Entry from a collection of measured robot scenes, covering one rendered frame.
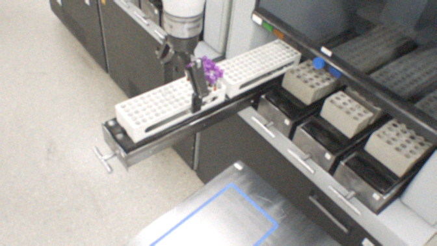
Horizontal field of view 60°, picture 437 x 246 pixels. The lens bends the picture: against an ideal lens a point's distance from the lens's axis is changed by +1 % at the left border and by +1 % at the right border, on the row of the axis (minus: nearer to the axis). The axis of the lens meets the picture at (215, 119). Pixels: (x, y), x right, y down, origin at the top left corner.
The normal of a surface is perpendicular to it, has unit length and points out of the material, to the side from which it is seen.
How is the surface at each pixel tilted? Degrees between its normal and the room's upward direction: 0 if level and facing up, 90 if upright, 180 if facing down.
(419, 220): 0
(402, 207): 0
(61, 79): 0
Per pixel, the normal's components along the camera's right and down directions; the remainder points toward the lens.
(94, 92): 0.09, -0.70
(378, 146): -0.79, 0.38
